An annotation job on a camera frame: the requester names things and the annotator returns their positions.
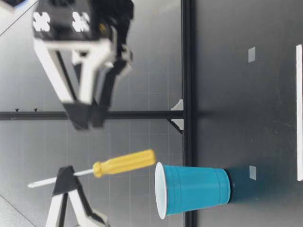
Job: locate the black frame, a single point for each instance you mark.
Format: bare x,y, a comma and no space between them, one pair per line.
189,71

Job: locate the blue plastic cup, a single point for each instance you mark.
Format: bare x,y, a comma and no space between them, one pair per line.
196,189

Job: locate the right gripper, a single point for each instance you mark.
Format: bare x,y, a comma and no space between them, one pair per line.
64,26

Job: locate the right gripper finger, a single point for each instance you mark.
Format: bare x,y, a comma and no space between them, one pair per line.
78,116
99,116

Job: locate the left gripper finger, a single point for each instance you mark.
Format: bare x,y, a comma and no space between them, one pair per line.
64,182
99,221

